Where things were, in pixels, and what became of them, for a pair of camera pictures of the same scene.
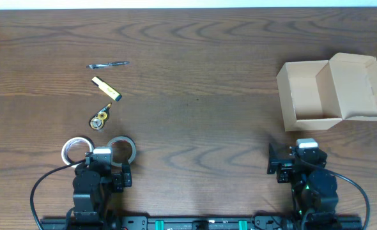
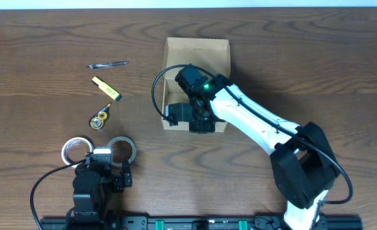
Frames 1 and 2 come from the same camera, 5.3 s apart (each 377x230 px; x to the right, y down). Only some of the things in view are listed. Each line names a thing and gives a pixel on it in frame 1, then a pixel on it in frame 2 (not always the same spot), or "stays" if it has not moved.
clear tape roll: (64, 155) stays
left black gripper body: (121, 180) stays
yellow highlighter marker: (107, 88) stays
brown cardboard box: (317, 94) -> (211, 53)
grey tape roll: (133, 147) stays
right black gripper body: (285, 165) -> (202, 123)
